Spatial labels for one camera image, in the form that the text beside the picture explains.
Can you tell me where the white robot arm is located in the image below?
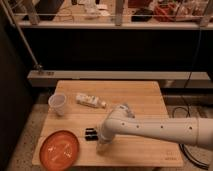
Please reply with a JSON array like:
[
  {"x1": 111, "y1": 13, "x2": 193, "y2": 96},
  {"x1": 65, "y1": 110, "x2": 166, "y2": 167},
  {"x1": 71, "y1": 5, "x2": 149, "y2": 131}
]
[{"x1": 96, "y1": 104, "x2": 213, "y2": 153}]

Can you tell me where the white ceramic cup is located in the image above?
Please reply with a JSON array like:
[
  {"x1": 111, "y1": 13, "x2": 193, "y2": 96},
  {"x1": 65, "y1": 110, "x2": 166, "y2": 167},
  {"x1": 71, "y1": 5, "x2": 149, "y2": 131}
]
[{"x1": 48, "y1": 93, "x2": 67, "y2": 116}]

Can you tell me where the orange plate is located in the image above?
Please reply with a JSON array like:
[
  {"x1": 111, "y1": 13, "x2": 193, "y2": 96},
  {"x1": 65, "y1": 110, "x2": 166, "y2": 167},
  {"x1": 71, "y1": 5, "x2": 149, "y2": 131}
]
[{"x1": 39, "y1": 130, "x2": 80, "y2": 171}]

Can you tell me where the wooden cutting board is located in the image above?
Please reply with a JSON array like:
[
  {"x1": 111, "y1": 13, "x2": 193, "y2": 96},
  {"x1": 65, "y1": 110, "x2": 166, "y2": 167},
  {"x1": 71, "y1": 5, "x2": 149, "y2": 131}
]
[{"x1": 38, "y1": 80, "x2": 183, "y2": 167}]

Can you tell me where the grey metal rail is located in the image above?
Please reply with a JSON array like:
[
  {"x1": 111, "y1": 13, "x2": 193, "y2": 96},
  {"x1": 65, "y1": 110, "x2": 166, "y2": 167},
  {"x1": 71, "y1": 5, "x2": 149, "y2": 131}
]
[{"x1": 27, "y1": 70, "x2": 213, "y2": 89}]

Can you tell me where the metal pole with clamp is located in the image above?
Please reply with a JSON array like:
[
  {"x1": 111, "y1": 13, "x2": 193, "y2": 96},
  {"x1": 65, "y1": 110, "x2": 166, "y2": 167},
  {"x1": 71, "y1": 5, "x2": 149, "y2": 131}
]
[{"x1": 2, "y1": 0, "x2": 55, "y2": 76}]

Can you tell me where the white plastic bottle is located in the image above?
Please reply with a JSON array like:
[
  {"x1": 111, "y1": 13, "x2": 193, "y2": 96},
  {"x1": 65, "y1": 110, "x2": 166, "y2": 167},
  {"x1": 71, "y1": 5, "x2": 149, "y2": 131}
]
[{"x1": 76, "y1": 93, "x2": 106, "y2": 108}]

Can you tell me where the black cable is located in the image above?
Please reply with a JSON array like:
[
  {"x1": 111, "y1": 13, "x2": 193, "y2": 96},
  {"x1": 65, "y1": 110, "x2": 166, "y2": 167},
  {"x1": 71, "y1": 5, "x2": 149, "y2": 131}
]
[{"x1": 171, "y1": 105, "x2": 213, "y2": 170}]

